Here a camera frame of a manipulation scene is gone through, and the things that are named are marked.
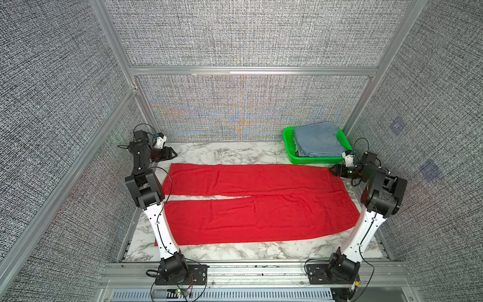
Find red long pants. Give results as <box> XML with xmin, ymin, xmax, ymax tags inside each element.
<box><xmin>163</xmin><ymin>164</ymin><xmax>360</xmax><ymax>245</ymax></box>

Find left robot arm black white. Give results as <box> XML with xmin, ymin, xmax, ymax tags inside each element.
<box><xmin>125</xmin><ymin>130</ymin><xmax>189</xmax><ymax>285</ymax></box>

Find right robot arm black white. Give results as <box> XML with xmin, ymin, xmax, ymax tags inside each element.
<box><xmin>325</xmin><ymin>152</ymin><xmax>408</xmax><ymax>283</ymax></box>

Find folded grey-blue cloth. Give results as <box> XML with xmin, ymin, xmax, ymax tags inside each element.
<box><xmin>294</xmin><ymin>122</ymin><xmax>346</xmax><ymax>157</ymax></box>

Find green plastic basket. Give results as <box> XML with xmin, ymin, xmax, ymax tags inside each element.
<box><xmin>283</xmin><ymin>127</ymin><xmax>353</xmax><ymax>165</ymax></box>

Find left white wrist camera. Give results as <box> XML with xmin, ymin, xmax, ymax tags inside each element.
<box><xmin>153</xmin><ymin>132</ymin><xmax>167</xmax><ymax>149</ymax></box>

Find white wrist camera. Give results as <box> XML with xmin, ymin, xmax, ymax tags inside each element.
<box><xmin>342</xmin><ymin>150</ymin><xmax>355</xmax><ymax>167</ymax></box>
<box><xmin>153</xmin><ymin>132</ymin><xmax>167</xmax><ymax>149</ymax></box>

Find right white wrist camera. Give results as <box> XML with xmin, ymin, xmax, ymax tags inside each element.
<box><xmin>342</xmin><ymin>150</ymin><xmax>355</xmax><ymax>167</ymax></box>

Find aluminium cage frame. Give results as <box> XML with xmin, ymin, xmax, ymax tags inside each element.
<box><xmin>1</xmin><ymin>1</ymin><xmax>425</xmax><ymax>294</ymax></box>

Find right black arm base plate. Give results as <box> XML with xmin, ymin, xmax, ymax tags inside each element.
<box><xmin>305</xmin><ymin>263</ymin><xmax>360</xmax><ymax>285</ymax></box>

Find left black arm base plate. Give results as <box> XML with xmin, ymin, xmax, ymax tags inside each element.
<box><xmin>155</xmin><ymin>264</ymin><xmax>209</xmax><ymax>286</ymax></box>

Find aluminium front rail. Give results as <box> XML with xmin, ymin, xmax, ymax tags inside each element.
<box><xmin>98</xmin><ymin>259</ymin><xmax>415</xmax><ymax>289</ymax></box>

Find white slotted cable duct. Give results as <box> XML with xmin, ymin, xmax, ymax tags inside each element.
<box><xmin>110</xmin><ymin>288</ymin><xmax>335</xmax><ymax>301</ymax></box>

